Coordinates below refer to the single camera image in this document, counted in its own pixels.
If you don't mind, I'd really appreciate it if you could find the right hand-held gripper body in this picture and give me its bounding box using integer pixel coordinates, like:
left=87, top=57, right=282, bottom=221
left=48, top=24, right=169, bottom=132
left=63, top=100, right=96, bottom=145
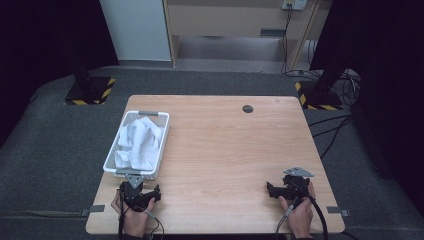
left=282, top=166, right=315, bottom=201

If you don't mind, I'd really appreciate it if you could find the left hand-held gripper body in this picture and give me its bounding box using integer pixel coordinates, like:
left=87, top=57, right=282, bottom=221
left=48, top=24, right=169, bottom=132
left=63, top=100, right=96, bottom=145
left=118, top=173, right=156, bottom=213

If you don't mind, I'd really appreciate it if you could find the white plastic basket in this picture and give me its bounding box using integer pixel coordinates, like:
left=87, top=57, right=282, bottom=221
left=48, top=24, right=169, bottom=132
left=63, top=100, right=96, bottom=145
left=102, top=109, right=171, bottom=181

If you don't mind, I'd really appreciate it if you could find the white cloth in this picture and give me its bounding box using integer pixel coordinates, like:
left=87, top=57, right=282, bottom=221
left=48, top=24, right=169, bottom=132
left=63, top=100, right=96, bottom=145
left=114, top=115, right=164, bottom=171

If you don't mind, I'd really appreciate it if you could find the person's left hand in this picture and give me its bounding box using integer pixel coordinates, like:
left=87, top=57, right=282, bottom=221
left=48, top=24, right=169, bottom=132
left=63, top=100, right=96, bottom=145
left=110, top=189, right=158, bottom=238

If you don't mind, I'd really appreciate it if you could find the person's right hand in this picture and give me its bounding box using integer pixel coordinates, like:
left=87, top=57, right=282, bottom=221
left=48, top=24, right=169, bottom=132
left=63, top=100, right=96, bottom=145
left=279, top=181, right=316, bottom=239

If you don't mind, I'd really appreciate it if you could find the grey tape strip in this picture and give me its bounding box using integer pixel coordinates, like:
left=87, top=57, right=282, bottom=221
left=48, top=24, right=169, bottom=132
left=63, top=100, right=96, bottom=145
left=79, top=204, right=106, bottom=218
left=325, top=205, right=351, bottom=218

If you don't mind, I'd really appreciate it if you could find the black stand striped base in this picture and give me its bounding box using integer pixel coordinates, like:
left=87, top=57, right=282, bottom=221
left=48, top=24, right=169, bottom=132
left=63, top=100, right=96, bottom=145
left=294, top=56, right=344, bottom=111
left=63, top=49, right=117, bottom=106

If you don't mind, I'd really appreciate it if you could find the dark curtain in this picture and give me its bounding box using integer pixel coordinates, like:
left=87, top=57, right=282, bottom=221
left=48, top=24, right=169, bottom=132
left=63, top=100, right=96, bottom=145
left=0, top=0, right=120, bottom=148
left=309, top=0, right=424, bottom=218

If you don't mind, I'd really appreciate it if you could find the white cabinet panel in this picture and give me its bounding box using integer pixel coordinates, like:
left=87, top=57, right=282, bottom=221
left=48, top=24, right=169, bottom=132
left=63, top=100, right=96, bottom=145
left=98, top=0, right=173, bottom=62

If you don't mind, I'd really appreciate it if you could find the grey plug thin cable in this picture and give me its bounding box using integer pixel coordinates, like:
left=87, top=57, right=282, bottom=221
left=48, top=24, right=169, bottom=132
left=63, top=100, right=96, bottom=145
left=274, top=203, right=296, bottom=240
left=143, top=208, right=165, bottom=240

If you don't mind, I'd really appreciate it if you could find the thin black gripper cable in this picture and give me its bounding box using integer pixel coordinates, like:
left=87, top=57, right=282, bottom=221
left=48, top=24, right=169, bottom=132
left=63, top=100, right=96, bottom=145
left=117, top=189, right=125, bottom=240

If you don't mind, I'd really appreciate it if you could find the thick black gripper cable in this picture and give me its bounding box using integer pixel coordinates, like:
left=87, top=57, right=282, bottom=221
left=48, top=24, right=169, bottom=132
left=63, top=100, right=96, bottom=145
left=293, top=181, right=330, bottom=240

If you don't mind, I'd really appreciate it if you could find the black floor cable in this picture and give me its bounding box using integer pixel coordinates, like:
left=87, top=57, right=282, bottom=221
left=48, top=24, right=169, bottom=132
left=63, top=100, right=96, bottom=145
left=308, top=114, right=355, bottom=160

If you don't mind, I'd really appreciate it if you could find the tangle of black floor cables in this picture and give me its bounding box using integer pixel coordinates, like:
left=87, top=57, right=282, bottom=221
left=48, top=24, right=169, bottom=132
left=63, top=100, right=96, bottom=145
left=336, top=69, right=362, bottom=108

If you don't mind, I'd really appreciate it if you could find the black hanging power cable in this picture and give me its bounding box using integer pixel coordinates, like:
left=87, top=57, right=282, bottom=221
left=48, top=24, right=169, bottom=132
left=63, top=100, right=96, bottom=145
left=280, top=6, right=295, bottom=75

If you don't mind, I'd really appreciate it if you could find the white wall power socket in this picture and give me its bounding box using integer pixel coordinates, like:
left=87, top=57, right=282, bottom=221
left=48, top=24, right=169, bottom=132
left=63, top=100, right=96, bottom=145
left=281, top=0, right=308, bottom=11

